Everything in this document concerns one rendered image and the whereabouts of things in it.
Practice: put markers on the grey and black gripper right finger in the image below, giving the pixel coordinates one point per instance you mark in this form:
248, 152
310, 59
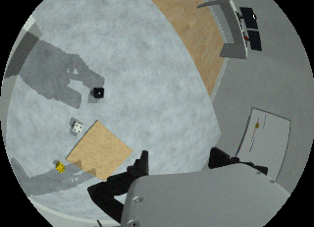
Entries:
219, 159

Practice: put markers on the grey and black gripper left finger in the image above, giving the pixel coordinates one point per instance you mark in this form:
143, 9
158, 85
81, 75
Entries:
102, 194

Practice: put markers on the tan square mat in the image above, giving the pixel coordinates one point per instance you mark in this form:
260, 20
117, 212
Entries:
99, 152

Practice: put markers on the yellow die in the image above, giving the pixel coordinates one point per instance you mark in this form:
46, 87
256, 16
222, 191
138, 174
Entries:
60, 167

